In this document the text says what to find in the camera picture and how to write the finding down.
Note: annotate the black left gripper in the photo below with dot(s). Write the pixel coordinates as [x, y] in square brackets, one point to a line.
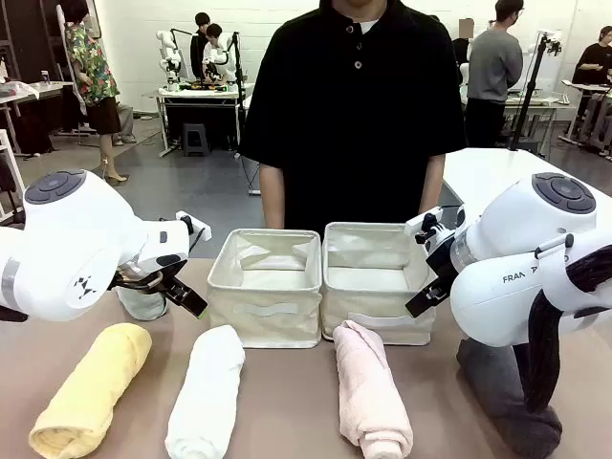
[158, 275]

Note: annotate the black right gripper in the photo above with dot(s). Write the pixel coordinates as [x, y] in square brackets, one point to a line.
[442, 263]

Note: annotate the light teal cone towel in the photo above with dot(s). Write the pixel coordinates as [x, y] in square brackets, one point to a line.
[143, 308]

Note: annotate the white towel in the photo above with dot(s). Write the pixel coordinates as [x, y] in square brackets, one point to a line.
[205, 397]

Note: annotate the pink towel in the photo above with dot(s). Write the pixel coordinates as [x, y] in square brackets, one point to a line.
[368, 392]

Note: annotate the dark grey towel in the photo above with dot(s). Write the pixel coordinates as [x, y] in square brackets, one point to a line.
[497, 382]

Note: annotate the yellow towel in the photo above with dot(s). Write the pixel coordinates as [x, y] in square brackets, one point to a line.
[95, 382]

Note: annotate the person's left forearm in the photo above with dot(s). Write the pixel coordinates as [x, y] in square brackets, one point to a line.
[432, 181]

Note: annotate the person's right forearm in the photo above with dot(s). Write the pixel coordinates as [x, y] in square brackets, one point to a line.
[272, 196]

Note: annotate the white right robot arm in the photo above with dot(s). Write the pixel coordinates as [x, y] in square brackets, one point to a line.
[526, 268]

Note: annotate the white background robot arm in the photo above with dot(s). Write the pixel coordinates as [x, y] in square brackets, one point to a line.
[225, 55]
[169, 57]

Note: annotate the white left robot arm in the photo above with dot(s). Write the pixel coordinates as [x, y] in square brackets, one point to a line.
[72, 239]

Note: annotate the cream fabric basket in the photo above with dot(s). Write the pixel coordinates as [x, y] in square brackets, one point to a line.
[378, 258]
[263, 311]

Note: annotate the white table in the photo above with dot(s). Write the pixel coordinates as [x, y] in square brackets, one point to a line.
[502, 167]

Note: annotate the grey plastic stool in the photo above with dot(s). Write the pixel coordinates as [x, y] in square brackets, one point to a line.
[196, 138]

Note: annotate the seated person in grey trousers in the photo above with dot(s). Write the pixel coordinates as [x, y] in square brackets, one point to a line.
[125, 122]

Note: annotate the person in black polo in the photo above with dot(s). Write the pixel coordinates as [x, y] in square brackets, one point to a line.
[354, 119]

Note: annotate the white background desk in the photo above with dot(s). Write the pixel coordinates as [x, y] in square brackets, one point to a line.
[201, 93]

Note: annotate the grey background desk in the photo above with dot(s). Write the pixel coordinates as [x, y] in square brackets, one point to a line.
[540, 102]

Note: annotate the person in grey sweater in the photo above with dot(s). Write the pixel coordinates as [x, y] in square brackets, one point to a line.
[495, 72]

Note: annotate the person in floral shirt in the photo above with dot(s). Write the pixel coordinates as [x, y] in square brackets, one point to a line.
[93, 67]

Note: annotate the person in black top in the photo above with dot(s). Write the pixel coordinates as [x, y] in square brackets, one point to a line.
[198, 48]

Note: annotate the person in white top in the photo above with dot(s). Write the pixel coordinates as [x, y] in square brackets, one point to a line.
[215, 45]

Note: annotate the seated person in black shirt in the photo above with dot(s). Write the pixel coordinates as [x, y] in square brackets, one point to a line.
[593, 62]

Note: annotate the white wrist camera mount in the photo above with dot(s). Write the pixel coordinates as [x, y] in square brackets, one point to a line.
[198, 229]
[428, 222]

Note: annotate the white metal frame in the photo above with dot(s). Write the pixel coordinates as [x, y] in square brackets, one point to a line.
[12, 162]

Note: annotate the black camera tripod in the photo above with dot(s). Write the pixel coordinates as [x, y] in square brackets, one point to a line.
[531, 91]

